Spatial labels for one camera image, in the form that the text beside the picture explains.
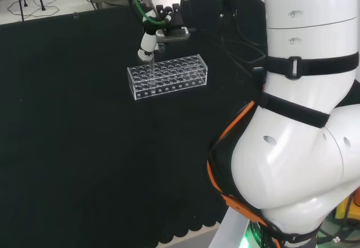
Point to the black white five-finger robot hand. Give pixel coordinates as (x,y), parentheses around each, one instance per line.
(147,42)

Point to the yellow stop button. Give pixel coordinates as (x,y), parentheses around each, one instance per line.
(346,205)

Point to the clear glass test tube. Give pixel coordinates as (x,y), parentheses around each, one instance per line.
(152,73)

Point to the clear plastic test tube rack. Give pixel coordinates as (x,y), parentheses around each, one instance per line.
(174,76)

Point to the black bench cloth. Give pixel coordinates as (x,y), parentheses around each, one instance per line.
(84,146)

